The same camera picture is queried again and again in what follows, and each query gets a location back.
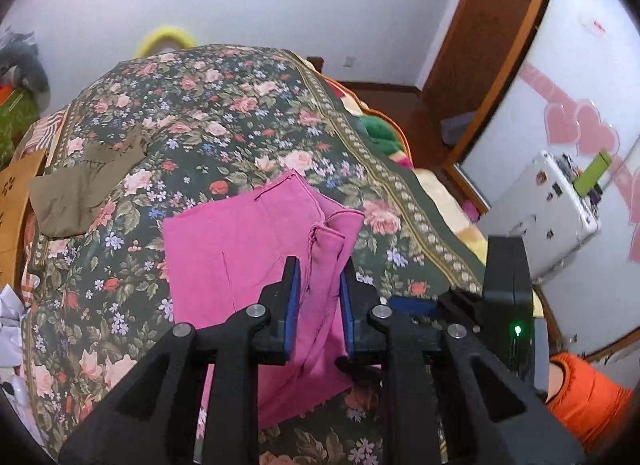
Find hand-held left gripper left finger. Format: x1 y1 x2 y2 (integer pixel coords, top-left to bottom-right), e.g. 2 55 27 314
59 256 302 465

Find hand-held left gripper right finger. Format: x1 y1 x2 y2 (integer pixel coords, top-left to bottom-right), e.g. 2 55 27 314
337 257 586 465

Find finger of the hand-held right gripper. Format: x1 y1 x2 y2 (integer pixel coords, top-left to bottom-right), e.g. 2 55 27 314
387 289 487 342

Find pink pants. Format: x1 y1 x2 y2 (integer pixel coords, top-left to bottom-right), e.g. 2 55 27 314
162 170 383 428

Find person's right forearm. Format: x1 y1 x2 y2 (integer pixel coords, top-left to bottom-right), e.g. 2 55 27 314
545 352 636 456

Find white hard case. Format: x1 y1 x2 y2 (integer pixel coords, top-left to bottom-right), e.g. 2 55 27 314
480 150 601 281

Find green bottle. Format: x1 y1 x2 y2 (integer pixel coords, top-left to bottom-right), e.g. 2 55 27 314
572 150 613 196

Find colourful fleece blanket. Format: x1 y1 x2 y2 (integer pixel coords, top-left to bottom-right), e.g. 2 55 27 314
325 80 501 266

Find grey slipper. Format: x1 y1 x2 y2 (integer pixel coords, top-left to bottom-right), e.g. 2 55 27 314
442 112 476 146

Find floral blanket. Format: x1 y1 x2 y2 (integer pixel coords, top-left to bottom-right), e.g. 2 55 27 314
22 45 501 465

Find olive green shorts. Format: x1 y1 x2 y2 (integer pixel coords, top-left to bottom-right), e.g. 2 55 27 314
28 127 146 238

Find white plastic bags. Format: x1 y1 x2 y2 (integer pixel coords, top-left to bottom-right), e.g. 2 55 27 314
0 285 31 396

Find bamboo lap desk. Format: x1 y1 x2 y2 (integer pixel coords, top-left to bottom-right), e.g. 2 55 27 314
0 150 48 286

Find yellow foam tube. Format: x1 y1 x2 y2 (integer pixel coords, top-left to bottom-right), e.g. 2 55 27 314
136 27 198 58

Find striped cloth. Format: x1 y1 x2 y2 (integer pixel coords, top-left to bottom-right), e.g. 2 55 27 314
15 107 68 156

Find grey plush toy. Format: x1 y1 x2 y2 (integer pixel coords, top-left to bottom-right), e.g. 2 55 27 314
0 35 51 96

